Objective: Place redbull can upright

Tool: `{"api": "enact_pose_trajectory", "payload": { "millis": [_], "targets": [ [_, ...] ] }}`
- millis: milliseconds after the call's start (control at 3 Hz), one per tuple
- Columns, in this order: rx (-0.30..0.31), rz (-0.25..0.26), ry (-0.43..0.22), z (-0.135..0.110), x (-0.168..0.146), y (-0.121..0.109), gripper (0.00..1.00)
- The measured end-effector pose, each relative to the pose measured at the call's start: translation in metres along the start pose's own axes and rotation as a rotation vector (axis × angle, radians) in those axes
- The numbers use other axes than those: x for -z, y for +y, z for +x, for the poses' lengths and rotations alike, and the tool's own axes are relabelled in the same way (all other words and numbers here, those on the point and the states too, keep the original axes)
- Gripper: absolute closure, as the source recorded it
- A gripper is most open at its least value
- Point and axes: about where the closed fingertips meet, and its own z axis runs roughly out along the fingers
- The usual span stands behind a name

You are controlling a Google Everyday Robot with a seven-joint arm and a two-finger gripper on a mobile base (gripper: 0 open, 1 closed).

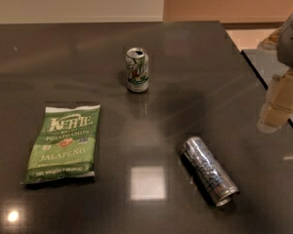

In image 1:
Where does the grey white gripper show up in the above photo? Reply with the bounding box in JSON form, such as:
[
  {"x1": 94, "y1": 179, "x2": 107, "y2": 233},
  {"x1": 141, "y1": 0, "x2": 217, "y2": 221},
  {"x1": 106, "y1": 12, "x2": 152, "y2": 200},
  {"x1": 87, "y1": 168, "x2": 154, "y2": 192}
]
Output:
[{"x1": 257, "y1": 13, "x2": 293, "y2": 134}]

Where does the silver redbull can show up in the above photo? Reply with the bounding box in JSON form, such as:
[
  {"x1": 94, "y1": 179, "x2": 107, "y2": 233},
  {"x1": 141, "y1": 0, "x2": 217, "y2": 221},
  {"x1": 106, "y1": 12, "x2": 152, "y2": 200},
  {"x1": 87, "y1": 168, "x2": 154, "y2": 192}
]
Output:
[{"x1": 182, "y1": 136, "x2": 239, "y2": 207}]

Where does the green white soda can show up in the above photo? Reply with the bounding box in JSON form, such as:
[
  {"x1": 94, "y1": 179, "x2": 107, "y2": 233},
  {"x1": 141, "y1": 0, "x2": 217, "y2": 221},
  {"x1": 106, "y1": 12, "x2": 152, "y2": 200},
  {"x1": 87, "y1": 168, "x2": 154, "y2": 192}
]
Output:
[{"x1": 126, "y1": 47, "x2": 148, "y2": 93}]

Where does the green jalapeno chips bag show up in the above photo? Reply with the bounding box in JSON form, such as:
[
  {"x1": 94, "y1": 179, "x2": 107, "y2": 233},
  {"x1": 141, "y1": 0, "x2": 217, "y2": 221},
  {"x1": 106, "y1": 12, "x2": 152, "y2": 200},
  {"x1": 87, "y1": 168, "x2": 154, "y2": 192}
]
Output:
[{"x1": 23, "y1": 105, "x2": 101, "y2": 184}]

